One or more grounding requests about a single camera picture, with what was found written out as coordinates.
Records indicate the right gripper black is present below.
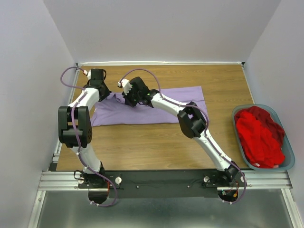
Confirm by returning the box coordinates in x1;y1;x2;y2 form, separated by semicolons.
121;87;141;108

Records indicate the purple t shirt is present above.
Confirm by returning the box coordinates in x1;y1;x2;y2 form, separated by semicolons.
91;86;207;127

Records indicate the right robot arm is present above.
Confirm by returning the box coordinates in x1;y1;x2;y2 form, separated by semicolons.
117;77;247;186

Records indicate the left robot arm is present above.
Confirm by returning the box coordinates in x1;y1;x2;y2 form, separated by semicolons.
58;66;111;188

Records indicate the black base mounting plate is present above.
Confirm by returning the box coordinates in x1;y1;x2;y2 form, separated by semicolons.
74;169;245;203

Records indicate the dark red t shirt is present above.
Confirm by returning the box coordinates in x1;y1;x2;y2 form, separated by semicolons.
259;107;285;147

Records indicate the teal plastic basket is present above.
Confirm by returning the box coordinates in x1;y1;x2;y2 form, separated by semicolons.
232;104;295;172

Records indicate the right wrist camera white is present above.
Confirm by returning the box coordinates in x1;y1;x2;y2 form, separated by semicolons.
117;78;132;95

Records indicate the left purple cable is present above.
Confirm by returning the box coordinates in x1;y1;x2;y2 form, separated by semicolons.
60;66;118;208

